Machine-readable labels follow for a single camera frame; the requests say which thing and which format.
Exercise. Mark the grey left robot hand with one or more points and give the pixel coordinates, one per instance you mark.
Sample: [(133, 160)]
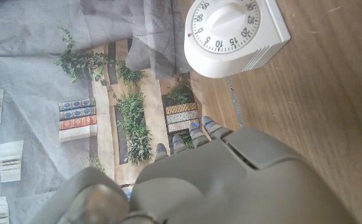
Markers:
[(215, 186)]

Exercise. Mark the white kitchen timer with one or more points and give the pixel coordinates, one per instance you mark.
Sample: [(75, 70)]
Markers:
[(227, 34)]

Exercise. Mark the printed fabric backdrop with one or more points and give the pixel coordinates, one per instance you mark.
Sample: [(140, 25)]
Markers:
[(44, 93)]

